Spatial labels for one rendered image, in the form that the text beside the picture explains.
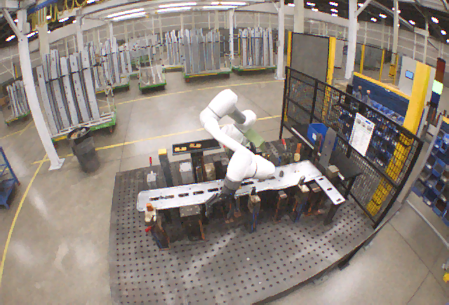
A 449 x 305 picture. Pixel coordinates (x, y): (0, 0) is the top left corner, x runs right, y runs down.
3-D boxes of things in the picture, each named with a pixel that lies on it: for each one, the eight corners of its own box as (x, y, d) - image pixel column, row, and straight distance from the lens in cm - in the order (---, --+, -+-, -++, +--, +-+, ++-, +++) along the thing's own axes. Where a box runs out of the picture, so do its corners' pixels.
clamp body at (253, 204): (247, 235, 154) (250, 205, 127) (242, 222, 161) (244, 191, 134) (259, 231, 157) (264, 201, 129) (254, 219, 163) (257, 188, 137)
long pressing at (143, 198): (136, 214, 140) (135, 213, 139) (138, 191, 155) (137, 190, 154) (323, 177, 166) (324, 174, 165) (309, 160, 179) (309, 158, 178)
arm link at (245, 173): (231, 181, 102) (251, 183, 109) (242, 152, 97) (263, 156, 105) (222, 170, 110) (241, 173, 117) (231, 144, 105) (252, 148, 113)
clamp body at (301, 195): (291, 225, 164) (302, 194, 138) (285, 214, 170) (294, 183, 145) (301, 221, 168) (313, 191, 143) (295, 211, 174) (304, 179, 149)
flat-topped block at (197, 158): (196, 193, 184) (189, 151, 155) (195, 186, 189) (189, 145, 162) (207, 191, 184) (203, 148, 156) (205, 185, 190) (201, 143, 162)
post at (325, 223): (325, 231, 168) (338, 207, 147) (318, 221, 172) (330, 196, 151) (332, 228, 171) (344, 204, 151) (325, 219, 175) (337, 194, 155)
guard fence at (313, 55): (323, 147, 398) (339, 38, 345) (317, 149, 389) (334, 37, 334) (285, 118, 486) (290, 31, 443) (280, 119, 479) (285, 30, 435)
